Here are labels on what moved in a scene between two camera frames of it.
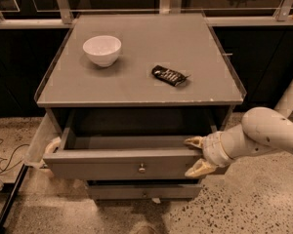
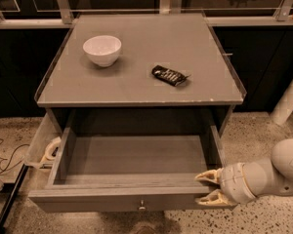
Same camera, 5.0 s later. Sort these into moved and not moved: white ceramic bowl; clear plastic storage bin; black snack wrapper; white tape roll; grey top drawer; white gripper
Moved: white gripper; grey top drawer
Not moved: white tape roll; clear plastic storage bin; white ceramic bowl; black snack wrapper
